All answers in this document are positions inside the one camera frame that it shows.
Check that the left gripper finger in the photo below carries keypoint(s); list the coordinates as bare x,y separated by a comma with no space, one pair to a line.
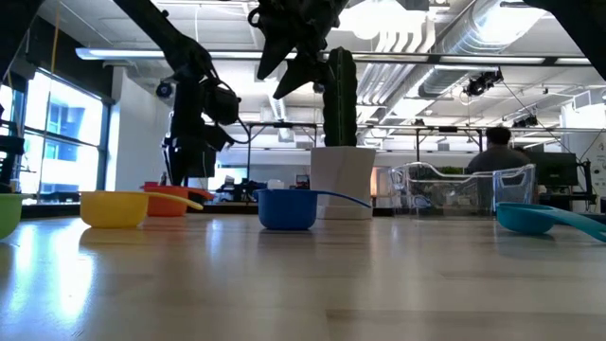
180,161

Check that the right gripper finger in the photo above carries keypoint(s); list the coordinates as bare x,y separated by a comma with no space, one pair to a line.
274,54
303,73

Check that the orange-red measuring cup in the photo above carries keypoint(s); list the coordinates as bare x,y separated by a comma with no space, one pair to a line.
163,206

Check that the yellow measuring cup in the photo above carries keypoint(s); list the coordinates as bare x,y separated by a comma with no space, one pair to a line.
113,210

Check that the blue measuring cup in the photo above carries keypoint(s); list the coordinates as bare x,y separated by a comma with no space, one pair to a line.
286,210

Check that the green measuring cup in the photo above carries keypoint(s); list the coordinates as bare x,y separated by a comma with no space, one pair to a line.
8,215

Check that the teal measuring cup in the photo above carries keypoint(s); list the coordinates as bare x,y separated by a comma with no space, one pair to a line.
523,219

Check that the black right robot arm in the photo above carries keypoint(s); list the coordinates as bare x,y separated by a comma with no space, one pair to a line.
582,28

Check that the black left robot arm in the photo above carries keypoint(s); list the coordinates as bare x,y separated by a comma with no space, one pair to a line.
161,33

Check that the clear plastic basket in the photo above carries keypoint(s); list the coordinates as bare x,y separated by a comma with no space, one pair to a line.
450,194

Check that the green cactus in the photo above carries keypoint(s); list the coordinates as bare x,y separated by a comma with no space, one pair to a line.
341,104

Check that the long ceiling light strip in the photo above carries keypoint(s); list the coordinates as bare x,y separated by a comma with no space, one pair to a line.
118,53

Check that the white hexagonal plant pot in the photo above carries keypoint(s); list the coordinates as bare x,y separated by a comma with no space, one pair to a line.
341,180

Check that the large window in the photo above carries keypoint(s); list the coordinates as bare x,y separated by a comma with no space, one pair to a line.
61,123

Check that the black hanging ceiling device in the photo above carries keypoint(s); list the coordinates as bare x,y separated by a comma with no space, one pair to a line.
483,83

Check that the person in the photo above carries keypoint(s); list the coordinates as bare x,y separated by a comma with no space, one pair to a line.
497,158

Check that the black computer monitor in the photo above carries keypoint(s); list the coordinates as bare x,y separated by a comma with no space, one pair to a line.
554,168

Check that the black round ceiling camera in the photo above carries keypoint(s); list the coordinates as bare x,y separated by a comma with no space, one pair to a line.
318,87

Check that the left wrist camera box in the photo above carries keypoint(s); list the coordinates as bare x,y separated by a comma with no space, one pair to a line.
221,102

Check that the black background table frame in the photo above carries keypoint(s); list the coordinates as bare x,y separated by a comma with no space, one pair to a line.
450,129
284,125

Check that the black aluminium table frame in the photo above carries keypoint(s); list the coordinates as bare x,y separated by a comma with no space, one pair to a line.
381,211

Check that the silver ventilation duct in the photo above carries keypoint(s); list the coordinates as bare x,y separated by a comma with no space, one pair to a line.
473,33

